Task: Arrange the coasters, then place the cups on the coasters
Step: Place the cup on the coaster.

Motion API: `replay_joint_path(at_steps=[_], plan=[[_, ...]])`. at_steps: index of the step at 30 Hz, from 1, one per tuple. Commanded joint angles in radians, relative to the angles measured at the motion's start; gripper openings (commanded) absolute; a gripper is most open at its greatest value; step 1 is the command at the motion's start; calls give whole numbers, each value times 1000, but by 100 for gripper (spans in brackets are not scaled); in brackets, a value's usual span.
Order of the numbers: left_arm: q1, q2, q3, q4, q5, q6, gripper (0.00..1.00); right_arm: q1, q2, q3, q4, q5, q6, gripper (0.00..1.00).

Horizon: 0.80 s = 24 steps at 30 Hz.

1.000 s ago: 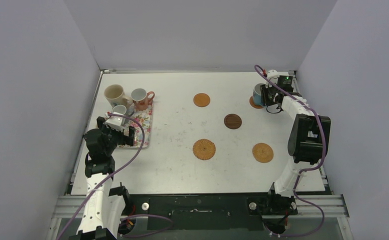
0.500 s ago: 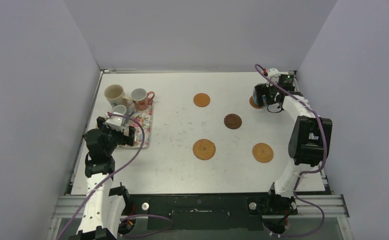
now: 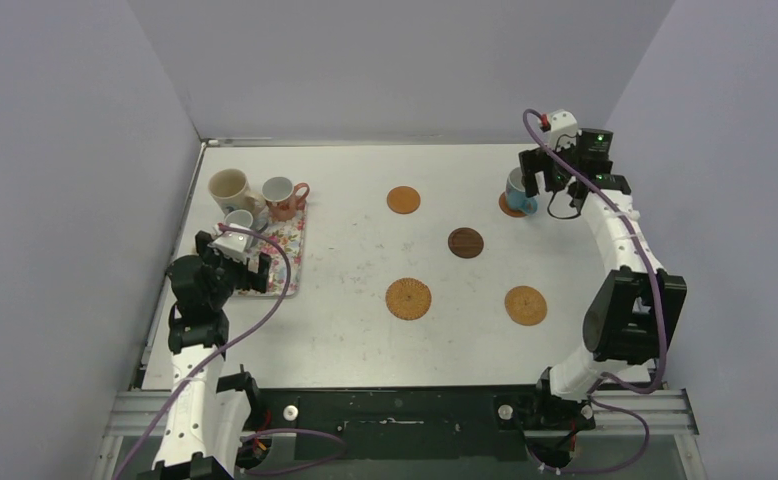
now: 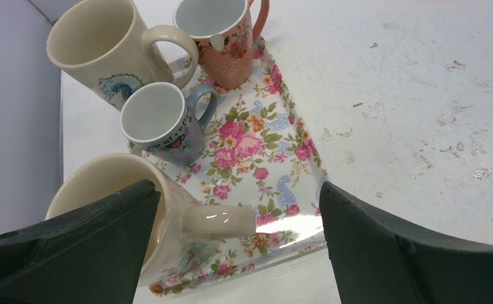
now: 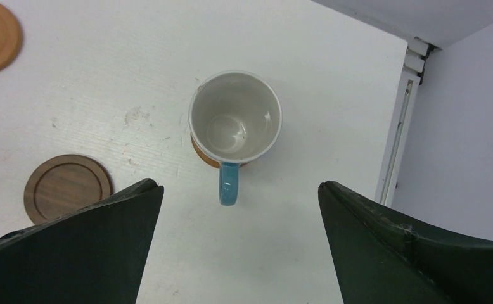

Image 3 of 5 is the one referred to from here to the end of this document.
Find dark walnut wooden coaster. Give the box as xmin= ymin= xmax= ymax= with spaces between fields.
xmin=447 ymin=227 xmax=484 ymax=259

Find small white cup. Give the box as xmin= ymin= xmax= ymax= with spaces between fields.
xmin=220 ymin=210 xmax=255 ymax=233

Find blue mug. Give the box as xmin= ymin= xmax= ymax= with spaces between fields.
xmin=505 ymin=167 xmax=538 ymax=215

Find light wooden coaster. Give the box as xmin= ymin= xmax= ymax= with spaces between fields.
xmin=498 ymin=192 xmax=528 ymax=218
xmin=386 ymin=186 xmax=421 ymax=214

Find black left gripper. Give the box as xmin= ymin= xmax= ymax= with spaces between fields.
xmin=198 ymin=233 xmax=271 ymax=310

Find large cream mug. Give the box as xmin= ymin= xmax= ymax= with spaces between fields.
xmin=207 ymin=169 xmax=266 ymax=214

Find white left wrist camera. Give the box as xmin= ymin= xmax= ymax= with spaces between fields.
xmin=210 ymin=226 xmax=254 ymax=264

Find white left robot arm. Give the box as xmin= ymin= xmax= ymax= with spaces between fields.
xmin=138 ymin=232 xmax=264 ymax=479

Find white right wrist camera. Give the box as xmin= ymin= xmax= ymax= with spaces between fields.
xmin=545 ymin=109 xmax=580 ymax=152

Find floral rectangular tray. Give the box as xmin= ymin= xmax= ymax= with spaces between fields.
xmin=243 ymin=206 xmax=309 ymax=299

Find aluminium table frame rail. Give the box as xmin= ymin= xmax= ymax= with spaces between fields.
xmin=105 ymin=390 xmax=699 ymax=437

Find pink mug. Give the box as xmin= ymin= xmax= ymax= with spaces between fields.
xmin=261 ymin=176 xmax=310 ymax=222

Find woven rattan coaster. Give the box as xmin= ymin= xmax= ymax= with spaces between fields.
xmin=385 ymin=277 xmax=432 ymax=321
xmin=504 ymin=285 xmax=548 ymax=326

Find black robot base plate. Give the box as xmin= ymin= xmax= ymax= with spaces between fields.
xmin=245 ymin=385 xmax=596 ymax=461

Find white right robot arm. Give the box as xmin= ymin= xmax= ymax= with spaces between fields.
xmin=519 ymin=124 xmax=687 ymax=428

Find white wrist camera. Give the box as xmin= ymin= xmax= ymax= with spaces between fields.
xmin=210 ymin=226 xmax=254 ymax=264
xmin=545 ymin=109 xmax=580 ymax=152

